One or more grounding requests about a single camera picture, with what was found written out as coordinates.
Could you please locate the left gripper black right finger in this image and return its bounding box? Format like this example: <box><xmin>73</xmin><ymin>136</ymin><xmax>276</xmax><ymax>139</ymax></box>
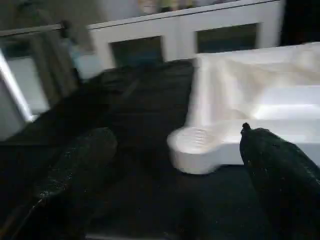
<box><xmin>239</xmin><ymin>122</ymin><xmax>320</xmax><ymax>240</ymax></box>

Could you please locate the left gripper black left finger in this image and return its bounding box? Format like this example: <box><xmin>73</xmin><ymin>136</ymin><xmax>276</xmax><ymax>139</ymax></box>
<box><xmin>0</xmin><ymin>127</ymin><xmax>118</xmax><ymax>240</ymax></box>

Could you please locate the grey metal rack frame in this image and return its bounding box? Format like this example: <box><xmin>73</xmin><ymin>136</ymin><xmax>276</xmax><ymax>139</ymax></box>
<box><xmin>0</xmin><ymin>22</ymin><xmax>68</xmax><ymax>126</ymax></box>

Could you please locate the black work mat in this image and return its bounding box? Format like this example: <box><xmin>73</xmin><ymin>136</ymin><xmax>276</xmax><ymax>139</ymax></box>
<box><xmin>0</xmin><ymin>60</ymin><xmax>320</xmax><ymax>240</ymax></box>

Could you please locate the white glass-door cabinet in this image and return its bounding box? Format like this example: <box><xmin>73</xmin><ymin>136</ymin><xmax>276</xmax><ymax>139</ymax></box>
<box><xmin>87</xmin><ymin>0</ymin><xmax>283</xmax><ymax>68</ymax></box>

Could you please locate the white plastic table top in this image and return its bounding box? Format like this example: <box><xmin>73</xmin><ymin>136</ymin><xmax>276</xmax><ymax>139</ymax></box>
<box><xmin>166</xmin><ymin>42</ymin><xmax>320</xmax><ymax>176</ymax></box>

